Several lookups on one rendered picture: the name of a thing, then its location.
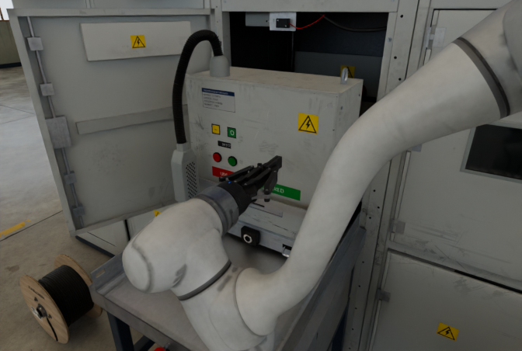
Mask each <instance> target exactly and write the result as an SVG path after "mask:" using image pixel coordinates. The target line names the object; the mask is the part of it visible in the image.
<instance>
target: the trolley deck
mask: <svg viewBox="0 0 522 351"><path fill-rule="evenodd" d="M366 233H367V229H366V230H364V229H361V228H359V229H358V231H357V233H356V235H355V237H354V239H353V241H352V242H351V244H350V247H349V248H348V250H347V252H346V254H345V255H344V257H343V260H342V262H341V263H340V265H339V268H338V269H337V271H336V273H335V275H334V277H333V278H332V281H331V282H330V284H329V286H328V288H327V290H326V292H325V293H324V295H323V297H322V299H321V301H320V303H319V305H318V307H317V308H316V310H315V313H314V314H313V316H312V318H311V320H310V322H309V323H308V326H307V328H306V329H305V331H304V333H303V335H302V337H301V339H300V341H299V343H298V345H297V346H296V348H295V350H294V351H314V349H315V347H316V345H317V343H318V341H319V339H320V336H321V334H322V332H323V330H324V328H325V326H326V324H327V321H328V320H329V317H330V315H331V313H332V311H333V308H334V307H335V305H336V302H337V301H338V299H339V296H340V294H341V292H342V290H343V288H344V286H345V284H346V282H347V279H348V277H349V275H350V273H351V271H352V269H353V267H354V264H355V262H356V261H357V258H358V256H359V254H360V251H361V249H362V248H363V246H364V243H365V238H366ZM221 239H222V242H223V245H224V249H225V251H226V253H227V255H228V258H229V259H230V261H231V262H232V264H233V265H234V267H235V268H237V267H242V268H244V269H247V268H255V269H257V270H259V271H260V272H261V273H262V274H268V273H273V272H275V271H277V270H278V269H279V268H280V267H281V266H282V265H283V264H284V263H285V262H286V260H287V257H285V256H283V255H282V254H281V252H278V251H276V250H273V249H271V248H267V247H266V246H263V245H260V244H258V245H257V246H254V245H250V244H249V243H246V242H243V241H242V240H241V237H239V236H237V235H234V234H231V233H228V232H227V233H226V234H225V235H224V236H223V237H222V238H221ZM94 290H95V288H94V285H93V283H92V284H90V285H89V292H90V294H91V298H92V302H94V303H95V304H97V305H99V306H100V307H101V308H103V309H105V310H106V311H108V312H109V313H110V314H112V315H114V316H115V317H117V318H119V319H120V320H121V321H123V322H125V323H126V324H128V325H129V326H130V327H132V328H134V329H135V330H137V331H139V332H140V333H141V334H143V335H145V336H146V337H148V338H149V339H150V340H152V341H153V342H156V343H157V344H159V345H160V346H161V347H164V346H165V345H166V343H168V344H169V345H170V346H169V348H168V349H169V350H170V351H210V350H209V349H208V348H207V347H206V346H205V344H204V343H203V341H202V340H201V338H200V337H199V336H198V334H197V333H196V331H195V330H194V328H193V326H192V325H191V323H190V321H189V319H188V317H187V316H186V313H185V311H184V309H183V306H182V305H181V303H180V301H179V299H178V297H177V296H176V295H175V294H174V293H173V292H172V291H171V290H170V289H168V290H166V291H163V292H158V293H143V292H141V291H139V290H137V289H136V288H135V287H134V286H133V285H132V283H131V282H130V281H129V279H128V278H126V279H125V280H124V281H123V282H122V283H120V284H119V285H118V286H116V287H115V288H113V289H112V290H111V291H110V292H109V293H108V294H106V295H105V296H102V295H100V294H98V293H97V292H95V291H94ZM304 299H305V298H303V299H302V300H301V301H300V302H299V303H297V304H296V305H294V306H293V307H292V308H291V309H289V310H287V311H285V312H284V313H283V314H281V315H280V316H279V317H278V318H277V324H276V327H275V329H274V332H275V339H274V347H273V351H274V350H275V348H276V347H277V344H278V343H279V341H280V339H281V338H282V336H283V334H284V333H285V331H286V330H287V327H288V326H289V324H290V323H291V321H292V319H293V317H294V316H295V314H296V313H297V311H298V308H299V307H300V306H301V304H302V302H303V300H304Z"/></svg>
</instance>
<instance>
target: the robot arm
mask: <svg viewBox="0 0 522 351"><path fill-rule="evenodd" d="M520 111H522V0H512V1H510V2H508V3H506V4H505V5H503V6H502V7H500V8H498V9H497V10H496V11H494V12H492V13H491V14H489V15H488V16H486V17H485V18H484V19H483V20H482V21H481V22H479V23H478V24H476V25H475V26H473V27H472V28H471V29H470V30H468V31H467V32H466V33H464V34H462V35H461V36H459V37H458V38H457V39H456V40H454V41H452V42H451V43H449V44H448V45H447V46H446V47H445V48H443V49H442V50H441V51H440V52H439V53H437V54H436V55H435V56H434V57H432V58H431V59H430V60H429V61H428V62H426V63H425V64H424V65H423V66H422V67H421V68H420V69H419V70H418V71H416V72H415V73H413V74H412V75H411V76H409V77H408V78H407V79H406V80H405V81H404V82H402V83H401V84H400V85H398V86H397V87H396V88H394V89H393V90H392V91H390V92H389V93H388V94H387V95H386V96H384V97H383V98H382V99H380V100H379V101H378V102H376V103H375V104H374V105H373V106H372V107H371V108H370V109H368V110H367V111H366V112H365V113H364V114H363V115H361V116H360V117H359V118H358V119H357V120H356V121H355V122H354V123H353V125H352V126H351V127H350V128H349V129H348V130H347V132H346V133H345V134H344V135H343V136H342V138H341V139H340V140H339V142H338V144H337V145H336V147H335V148H334V150H333V152H332V154H331V155H330V157H329V160H328V161H327V163H326V165H325V168H324V170H323V172H322V175H321V177H320V180H319V181H318V185H317V187H316V189H315V192H314V195H313V197H312V199H311V202H310V204H309V207H308V210H307V212H306V215H305V216H304V220H303V222H302V224H301V227H300V230H299V232H298V235H297V237H296V239H295V242H294V245H293V247H292V249H291V252H290V255H289V256H288V258H287V260H286V262H285V263H284V264H283V265H282V266H281V267H280V268H279V269H278V270H277V271H275V272H273V273H268V274H262V273H261V272H260V271H259V270H257V269H255V268H247V269H244V268H242V267H237V268H235V267H234V265H233V264H232V262H231V261H230V259H229V258H228V255H227V253H226V251H225V249H224V245H223V242H222V239H221V238H222V237H223V236H224V235H225V234H226V233H227V232H228V231H229V230H230V229H231V228H232V227H234V226H235V225H236V223H237V222H238V217H239V216H240V215H241V214H243V213H244V212H245V211H246V209H247V207H248V206H249V204H251V203H254V202H256V201H257V199H264V201H265V202H269V201H270V194H271V193H272V191H273V188H274V186H275V185H276V184H277V173H278V171H279V169H280V168H281V167H282V156H278V155H276V156H275V157H274V158H272V159H271V160H269V161H268V162H267V163H264V164H263V165H262V163H257V167H256V168H254V165H250V166H248V167H246V168H243V169H241V170H238V171H237V172H233V173H232V174H230V175H225V176H222V177H219V184H218V185H217V186H210V187H208V188H206V189H205V190H203V191H202V192H200V193H198V194H197V195H196V196H193V197H192V198H190V199H189V200H187V201H186V202H182V203H178V204H176V205H174V206H172V207H170V208H168V209H166V210H164V211H163V212H161V213H160V214H159V215H157V216H156V217H155V218H153V219H152V220H151V221H149V222H148V223H147V224H146V225H145V226H144V227H143V228H142V229H141V230H140V231H139V232H138V233H137V234H136V235H135V236H134V237H133V238H132V239H131V240H130V241H129V242H128V243H127V244H126V246H125V248H124V250H123V254H122V262H123V267H124V271H125V273H126V275H127V278H128V279H129V281H130V282H131V283H132V285H133V286H134V287H135V288H136V289H137V290H139V291H141V292H143V293H158V292H163V291H166V290H168V289H170V290H171V291H172V292H173V293H174V294H175V295H176V296H177V297H178V299H179V301H180V303H181V305H182V306H183V309H184V311H185V313H186V316H187V317H188V319H189V321H190V323H191V325H192V326H193V328H194V330H195V331H196V333H197V334H198V336H199V337H200V338H201V340H202V341H203V343H204V344H205V346H206V347H207V348H208V349H209V350H210V351H273V347H274V339H275V332H274V329H275V327H276V324H277V318H278V317H279V316H280V315H281V314H283V313H284V312H285V311H287V310H289V309H291V308H292V307H293V306H294V305H296V304H297V303H299V302H300V301H301V300H302V299H303V298H305V297H306V296H307V295H308V294H309V293H310V291H311V290H312V289H313V287H314V286H315V285H316V283H317V282H318V280H319V279H320V277H321V275H322V274H323V272H324V270H325V268H326V266H327V264H328V263H329V260H330V259H331V257H332V254H333V253H334V251H335V249H336V246H337V245H338V243H339V240H340V239H341V237H342V236H343V233H344V231H345V230H346V227H347V225H348V224H349V222H350V219H351V217H352V216H353V214H354V212H355V210H356V208H357V206H358V204H359V202H360V200H361V198H362V196H363V195H364V193H365V191H366V189H367V187H368V186H369V184H370V183H371V181H372V179H373V178H374V177H375V176H376V174H377V173H378V172H379V171H380V169H381V168H382V167H383V166H384V165H385V164H386V163H387V162H389V161H390V160H391V159H392V158H394V157H395V156H396V155H398V154H400V153H402V152H404V151H406V150H407V149H410V148H412V147H415V146H417V145H419V144H423V143H426V142H428V141H432V140H435V139H437V138H440V137H444V136H447V135H450V134H454V133H457V132H459V131H463V130H467V129H470V128H473V127H478V126H481V125H484V124H487V123H491V122H495V121H497V120H500V119H502V118H504V117H507V116H510V115H513V114H515V113H518V112H520ZM248 171H249V172H248ZM261 187H263V188H261ZM260 188H261V190H260V192H259V193H257V192H258V190H259V189H260Z"/></svg>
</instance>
